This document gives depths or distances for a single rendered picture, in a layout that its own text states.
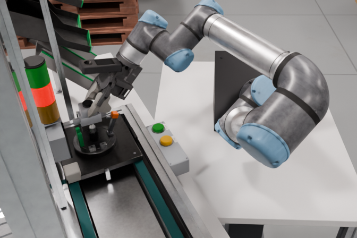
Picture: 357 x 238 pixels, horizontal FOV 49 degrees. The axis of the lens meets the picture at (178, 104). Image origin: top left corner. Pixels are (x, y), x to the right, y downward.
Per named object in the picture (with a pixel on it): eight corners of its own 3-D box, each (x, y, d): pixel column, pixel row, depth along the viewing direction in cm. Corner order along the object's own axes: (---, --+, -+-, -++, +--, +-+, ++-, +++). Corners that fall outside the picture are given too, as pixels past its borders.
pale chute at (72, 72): (100, 80, 153) (107, 72, 152) (103, 99, 143) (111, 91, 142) (35, 42, 138) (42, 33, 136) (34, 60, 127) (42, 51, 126)
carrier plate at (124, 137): (120, 117, 141) (119, 112, 139) (143, 159, 123) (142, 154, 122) (53, 136, 133) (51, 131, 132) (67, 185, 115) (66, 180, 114)
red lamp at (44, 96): (53, 92, 91) (48, 74, 88) (57, 103, 88) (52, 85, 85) (31, 97, 90) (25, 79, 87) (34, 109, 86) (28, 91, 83)
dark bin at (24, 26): (87, 35, 141) (93, 17, 137) (90, 53, 130) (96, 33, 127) (3, 14, 129) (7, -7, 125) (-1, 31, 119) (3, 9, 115)
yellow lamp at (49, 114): (57, 108, 94) (53, 92, 91) (61, 120, 91) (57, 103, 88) (36, 114, 93) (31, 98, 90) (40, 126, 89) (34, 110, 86)
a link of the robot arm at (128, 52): (130, 47, 108) (121, 34, 114) (121, 60, 109) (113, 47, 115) (150, 57, 113) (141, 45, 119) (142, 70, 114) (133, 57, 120)
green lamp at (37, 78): (48, 74, 88) (43, 55, 85) (52, 85, 85) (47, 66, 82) (25, 79, 87) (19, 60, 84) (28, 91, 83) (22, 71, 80)
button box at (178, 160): (164, 133, 140) (163, 119, 137) (189, 171, 125) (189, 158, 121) (146, 138, 138) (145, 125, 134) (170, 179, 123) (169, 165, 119)
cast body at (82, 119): (98, 113, 124) (95, 95, 119) (102, 121, 120) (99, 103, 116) (71, 120, 121) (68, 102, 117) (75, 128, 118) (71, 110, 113)
